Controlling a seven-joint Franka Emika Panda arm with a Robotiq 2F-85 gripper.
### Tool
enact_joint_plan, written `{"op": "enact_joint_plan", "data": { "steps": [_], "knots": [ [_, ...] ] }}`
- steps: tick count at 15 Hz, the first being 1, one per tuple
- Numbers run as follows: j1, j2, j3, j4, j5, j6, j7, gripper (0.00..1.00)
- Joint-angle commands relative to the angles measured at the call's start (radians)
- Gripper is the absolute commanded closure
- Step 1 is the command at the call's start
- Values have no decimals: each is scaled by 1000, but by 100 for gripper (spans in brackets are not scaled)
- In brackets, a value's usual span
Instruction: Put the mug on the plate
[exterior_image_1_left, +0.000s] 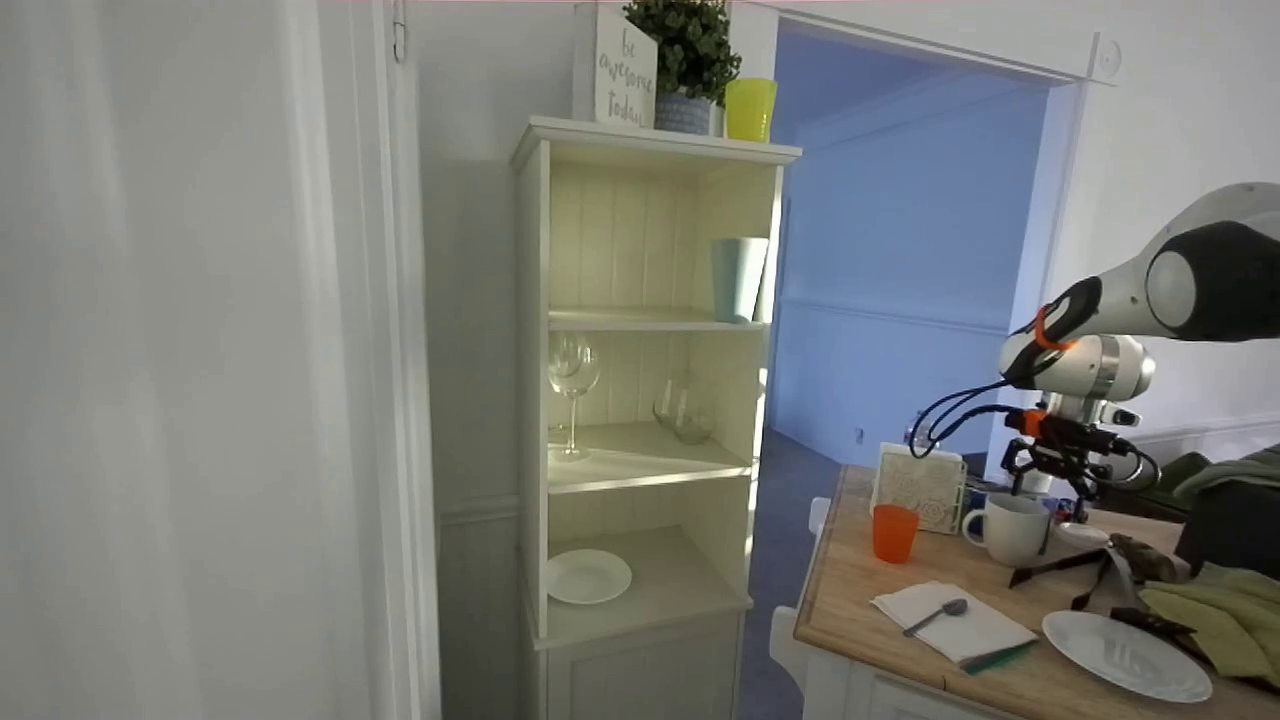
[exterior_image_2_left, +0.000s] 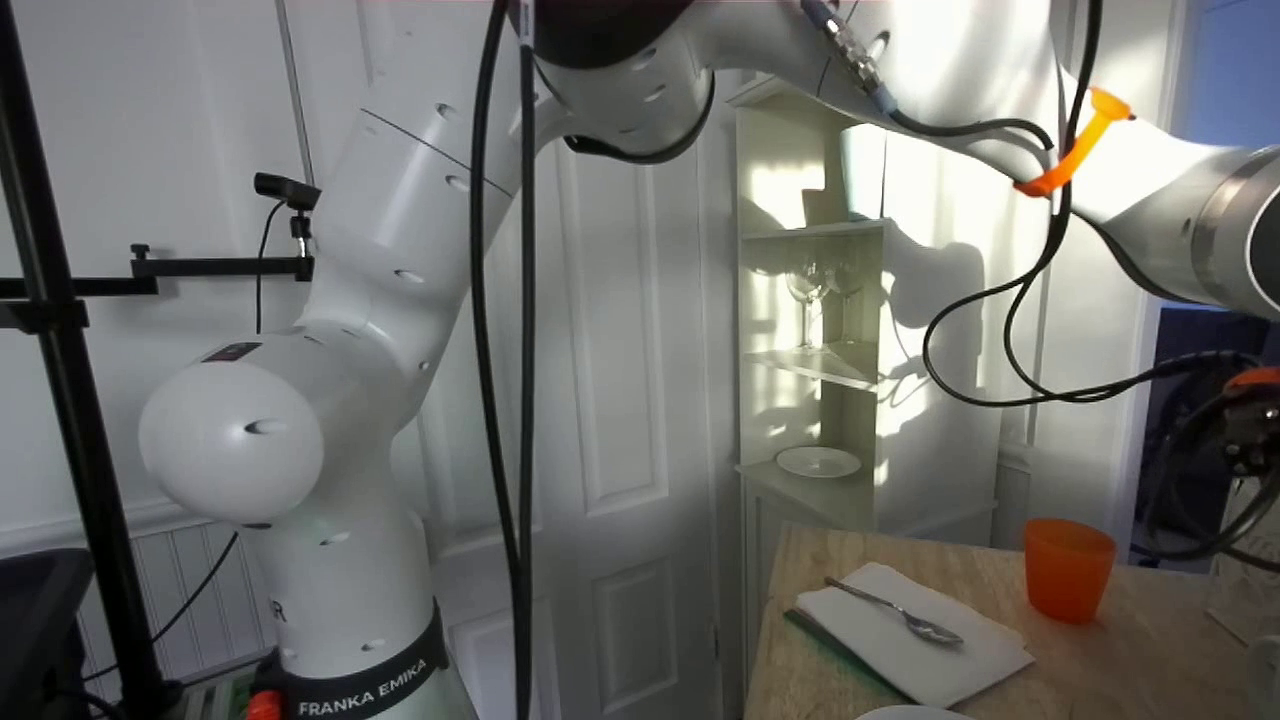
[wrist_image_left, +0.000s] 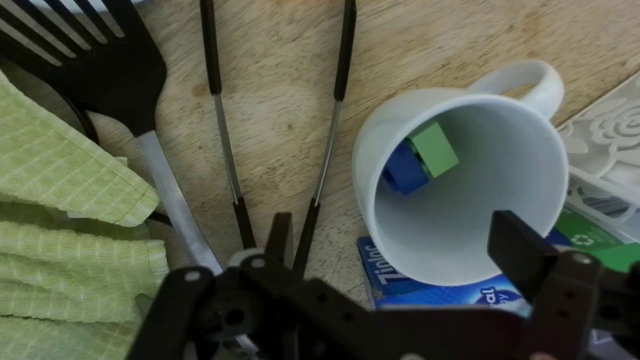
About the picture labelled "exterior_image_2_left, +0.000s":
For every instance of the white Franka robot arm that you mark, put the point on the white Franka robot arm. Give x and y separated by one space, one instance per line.
347 400

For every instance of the white plate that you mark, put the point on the white plate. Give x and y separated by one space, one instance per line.
818 461

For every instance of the white panel door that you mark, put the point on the white panel door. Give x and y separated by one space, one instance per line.
625 400

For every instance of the clear wine glass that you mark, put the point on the clear wine glass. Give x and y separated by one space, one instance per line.
808 287

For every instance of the white napkin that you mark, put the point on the white napkin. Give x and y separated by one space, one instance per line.
935 661

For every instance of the orange plastic cup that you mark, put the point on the orange plastic cup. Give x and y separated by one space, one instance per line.
1066 569

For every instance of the red button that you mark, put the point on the red button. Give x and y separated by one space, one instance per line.
267 707

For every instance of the black tripod stand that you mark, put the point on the black tripod stand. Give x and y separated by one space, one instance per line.
62 335

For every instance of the light wooden box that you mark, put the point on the light wooden box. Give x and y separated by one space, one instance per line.
1244 607

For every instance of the small black camera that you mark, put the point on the small black camera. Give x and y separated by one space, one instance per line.
287 191

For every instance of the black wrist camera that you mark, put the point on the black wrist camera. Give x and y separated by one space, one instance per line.
1257 435

